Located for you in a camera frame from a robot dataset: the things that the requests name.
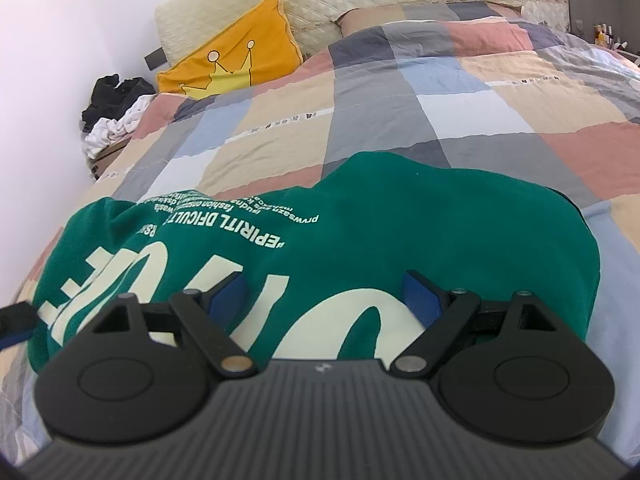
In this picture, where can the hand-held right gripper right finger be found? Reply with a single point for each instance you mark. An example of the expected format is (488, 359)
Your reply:
(422, 300)

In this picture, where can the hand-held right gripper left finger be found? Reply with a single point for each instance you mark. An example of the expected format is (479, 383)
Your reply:
(227, 295)

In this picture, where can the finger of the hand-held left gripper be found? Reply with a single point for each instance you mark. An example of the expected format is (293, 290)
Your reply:
(15, 321)

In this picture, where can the green hoodie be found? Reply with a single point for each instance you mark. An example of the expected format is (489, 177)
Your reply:
(400, 220)

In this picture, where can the white clothes pile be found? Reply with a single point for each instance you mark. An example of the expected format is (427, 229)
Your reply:
(107, 130)

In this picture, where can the brown cardboard box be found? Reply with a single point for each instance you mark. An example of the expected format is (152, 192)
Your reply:
(107, 161)

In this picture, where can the patchwork quilt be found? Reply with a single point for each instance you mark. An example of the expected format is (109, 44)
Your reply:
(400, 85)

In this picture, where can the yellow crown pillow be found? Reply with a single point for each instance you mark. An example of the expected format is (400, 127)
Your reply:
(265, 25)

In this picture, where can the patchwork pillow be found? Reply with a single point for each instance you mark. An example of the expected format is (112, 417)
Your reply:
(380, 17)

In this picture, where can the cluster of small bottles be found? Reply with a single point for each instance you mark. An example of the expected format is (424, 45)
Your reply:
(605, 36)

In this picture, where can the grey wall switch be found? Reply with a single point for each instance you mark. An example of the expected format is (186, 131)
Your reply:
(155, 59)

